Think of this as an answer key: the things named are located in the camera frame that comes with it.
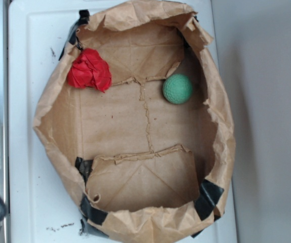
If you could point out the crumpled red paper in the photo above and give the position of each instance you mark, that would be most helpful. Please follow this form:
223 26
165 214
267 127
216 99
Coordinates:
90 70

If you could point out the green dimpled ball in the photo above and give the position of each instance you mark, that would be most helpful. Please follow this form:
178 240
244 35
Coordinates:
177 89

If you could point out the brown paper bag tray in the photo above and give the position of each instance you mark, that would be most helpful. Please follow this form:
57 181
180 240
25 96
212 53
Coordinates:
101 144

